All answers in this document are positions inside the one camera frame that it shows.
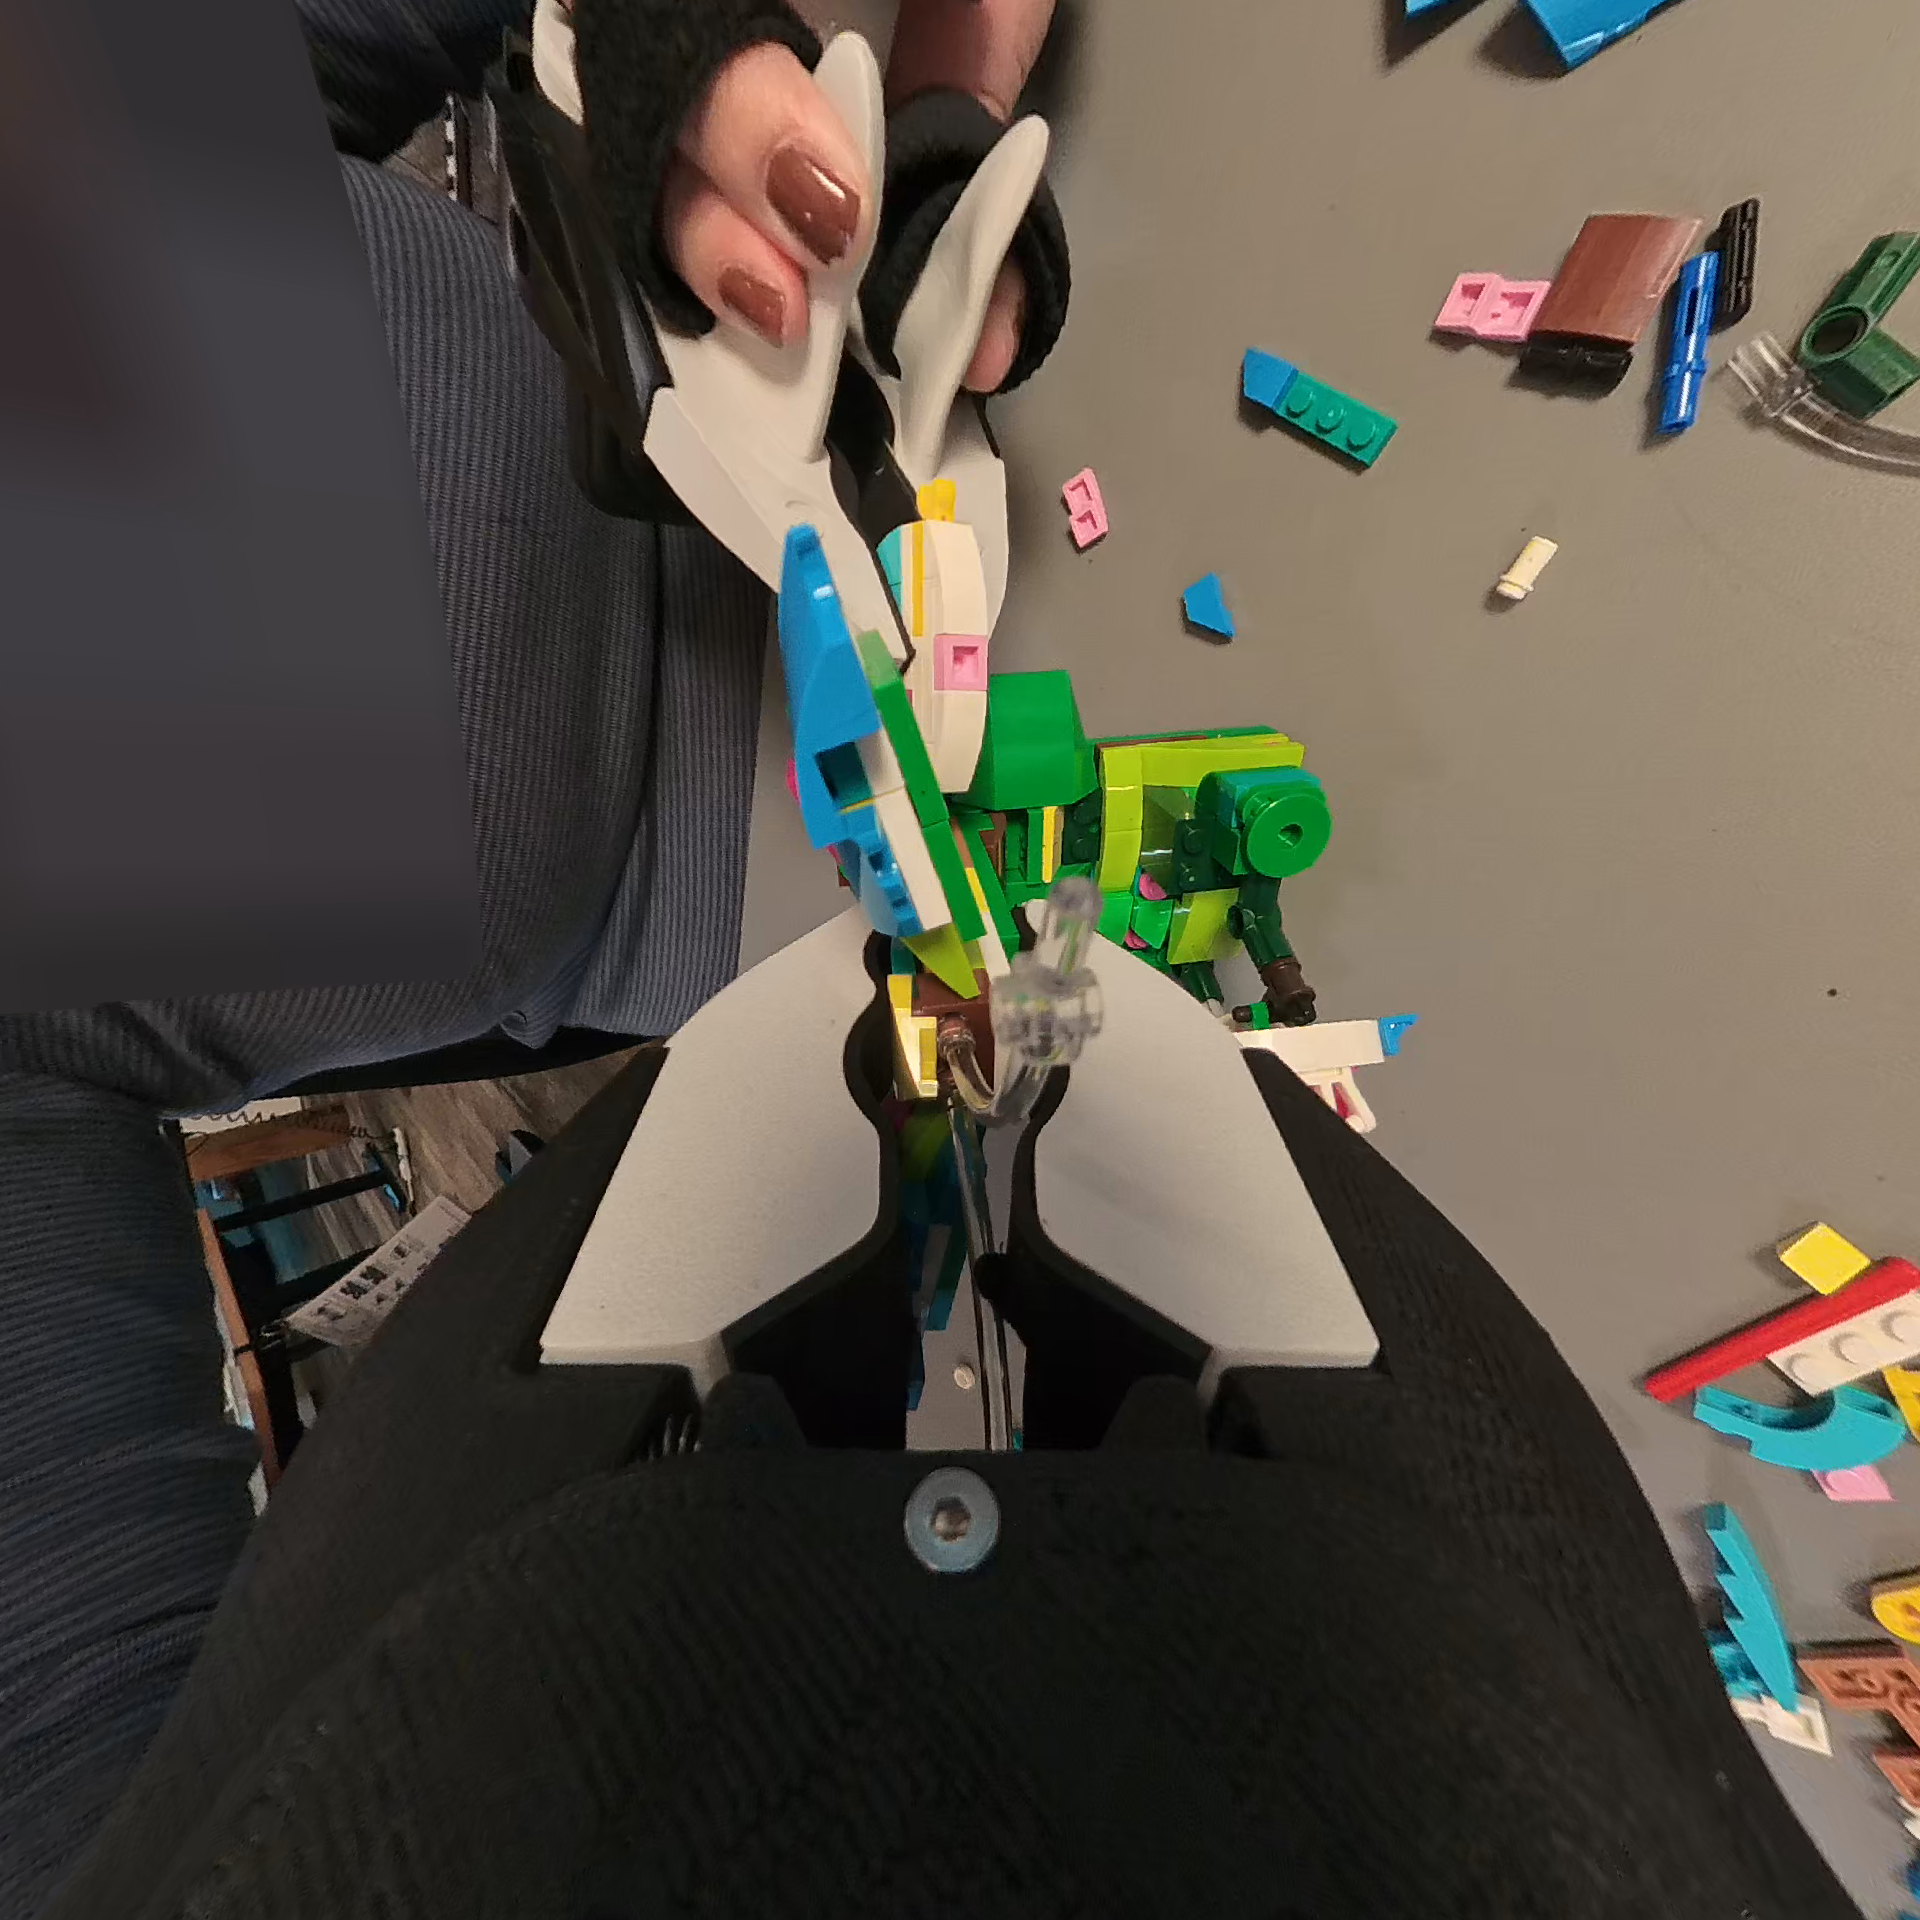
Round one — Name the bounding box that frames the brown lego slope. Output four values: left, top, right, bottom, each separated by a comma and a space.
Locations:
1533, 214, 1706, 350

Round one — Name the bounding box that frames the colourful lego model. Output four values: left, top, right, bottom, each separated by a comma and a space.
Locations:
777, 523, 1336, 1456

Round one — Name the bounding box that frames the clear curved lego piece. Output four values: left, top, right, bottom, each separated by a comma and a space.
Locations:
1724, 332, 1920, 477

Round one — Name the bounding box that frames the white printed leaflet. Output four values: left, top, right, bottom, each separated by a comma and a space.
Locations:
282, 1191, 478, 1350

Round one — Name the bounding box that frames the dark green lego connector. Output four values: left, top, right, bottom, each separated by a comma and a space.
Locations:
1796, 233, 1920, 420

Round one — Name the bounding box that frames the white blue-tipped lego piece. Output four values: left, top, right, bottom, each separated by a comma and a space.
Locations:
1231, 1011, 1419, 1138

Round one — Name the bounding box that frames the person's left hand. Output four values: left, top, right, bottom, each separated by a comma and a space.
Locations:
660, 0, 1059, 398

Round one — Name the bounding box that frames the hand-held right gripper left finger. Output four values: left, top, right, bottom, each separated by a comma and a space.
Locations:
537, 908, 903, 1372

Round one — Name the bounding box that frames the pink lego plate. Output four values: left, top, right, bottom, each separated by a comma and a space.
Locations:
1433, 272, 1554, 339

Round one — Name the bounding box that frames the pile of loose lego pieces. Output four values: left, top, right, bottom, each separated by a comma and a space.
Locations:
1644, 1218, 1920, 1845

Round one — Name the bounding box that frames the blue lego pin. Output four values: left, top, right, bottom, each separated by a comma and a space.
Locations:
1656, 251, 1724, 437

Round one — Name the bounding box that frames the person's grey knit sweater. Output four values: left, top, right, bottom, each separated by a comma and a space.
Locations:
0, 0, 771, 1891

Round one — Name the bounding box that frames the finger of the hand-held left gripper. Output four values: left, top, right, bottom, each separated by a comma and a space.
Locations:
888, 114, 1055, 634
643, 29, 907, 662

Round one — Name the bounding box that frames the blue green lego plate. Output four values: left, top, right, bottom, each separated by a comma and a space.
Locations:
1236, 350, 1400, 472

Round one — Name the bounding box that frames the blue lego slope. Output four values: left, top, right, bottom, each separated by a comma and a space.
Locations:
1523, 0, 1684, 73

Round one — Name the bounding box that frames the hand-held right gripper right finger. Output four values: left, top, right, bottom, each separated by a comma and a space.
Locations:
1008, 954, 1383, 1389

